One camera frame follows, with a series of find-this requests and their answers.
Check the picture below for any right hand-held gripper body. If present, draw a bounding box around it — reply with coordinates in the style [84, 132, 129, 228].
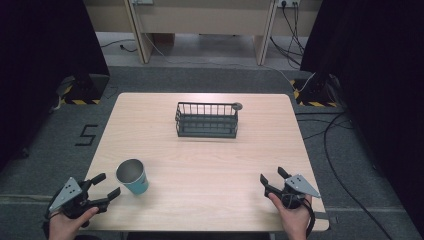
[264, 173, 322, 211]

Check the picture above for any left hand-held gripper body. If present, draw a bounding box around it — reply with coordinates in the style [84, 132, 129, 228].
[49, 176, 111, 221]

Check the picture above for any teal cup with metal inside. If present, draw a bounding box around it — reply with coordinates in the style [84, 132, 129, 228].
[115, 158, 150, 196]

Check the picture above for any dark wire basket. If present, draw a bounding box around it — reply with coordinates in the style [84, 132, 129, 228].
[174, 101, 241, 140]

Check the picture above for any person's left hand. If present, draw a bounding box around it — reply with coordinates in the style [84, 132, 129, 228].
[48, 206, 100, 240]

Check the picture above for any person's right hand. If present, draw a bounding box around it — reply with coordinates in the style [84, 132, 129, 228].
[268, 192, 313, 240]

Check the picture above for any black stand base striped tape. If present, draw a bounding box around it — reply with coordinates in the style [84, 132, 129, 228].
[54, 73, 111, 106]
[289, 73, 340, 109]

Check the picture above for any black curtain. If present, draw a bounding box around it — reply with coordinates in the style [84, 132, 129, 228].
[299, 0, 424, 231]
[0, 0, 111, 172]

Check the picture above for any beige wooden desk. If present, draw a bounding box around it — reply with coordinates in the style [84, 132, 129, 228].
[83, 0, 324, 67]

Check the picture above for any long black floor cable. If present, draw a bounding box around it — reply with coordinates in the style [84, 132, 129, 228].
[322, 111, 396, 240]

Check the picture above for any black cable with plug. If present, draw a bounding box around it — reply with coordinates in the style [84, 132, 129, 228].
[100, 38, 139, 54]

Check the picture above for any black power cable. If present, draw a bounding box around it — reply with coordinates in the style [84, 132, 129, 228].
[269, 1, 303, 68]
[280, 0, 306, 56]

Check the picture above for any white wall socket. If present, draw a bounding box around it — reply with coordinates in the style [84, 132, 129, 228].
[276, 0, 301, 9]

